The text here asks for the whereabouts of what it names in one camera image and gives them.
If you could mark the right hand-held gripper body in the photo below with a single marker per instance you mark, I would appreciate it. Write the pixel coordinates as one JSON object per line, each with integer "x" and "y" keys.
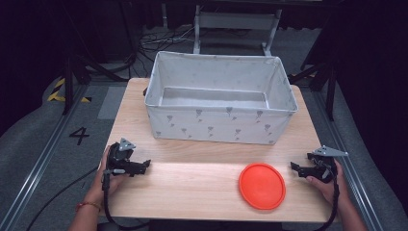
{"x": 324, "y": 166}

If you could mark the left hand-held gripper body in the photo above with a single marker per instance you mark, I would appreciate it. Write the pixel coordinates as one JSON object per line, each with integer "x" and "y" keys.
{"x": 119, "y": 159}

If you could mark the person's right hand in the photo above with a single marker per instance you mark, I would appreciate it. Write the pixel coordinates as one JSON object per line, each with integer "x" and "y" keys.
{"x": 330, "y": 191}

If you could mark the person's left hand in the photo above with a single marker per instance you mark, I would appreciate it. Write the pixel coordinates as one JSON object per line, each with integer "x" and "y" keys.
{"x": 110, "y": 184}

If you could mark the orange round plastic disc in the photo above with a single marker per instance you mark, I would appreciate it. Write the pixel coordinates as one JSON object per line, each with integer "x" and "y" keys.
{"x": 262, "y": 186}

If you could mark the black metal stand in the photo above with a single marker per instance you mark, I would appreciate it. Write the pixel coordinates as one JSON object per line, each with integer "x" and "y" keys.
{"x": 75, "y": 73}
{"x": 330, "y": 86}

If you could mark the white printed fabric storage box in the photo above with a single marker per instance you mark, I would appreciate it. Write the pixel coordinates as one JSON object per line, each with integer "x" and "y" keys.
{"x": 218, "y": 128}

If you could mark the yellow and black floor tape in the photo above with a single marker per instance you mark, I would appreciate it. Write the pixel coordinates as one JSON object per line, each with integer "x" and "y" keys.
{"x": 56, "y": 94}

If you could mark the grey metal floor rail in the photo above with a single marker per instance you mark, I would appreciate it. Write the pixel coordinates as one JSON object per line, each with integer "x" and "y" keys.
{"x": 349, "y": 160}
{"x": 38, "y": 166}

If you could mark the grey metal frame stand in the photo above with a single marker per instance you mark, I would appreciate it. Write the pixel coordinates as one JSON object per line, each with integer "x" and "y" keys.
{"x": 237, "y": 20}

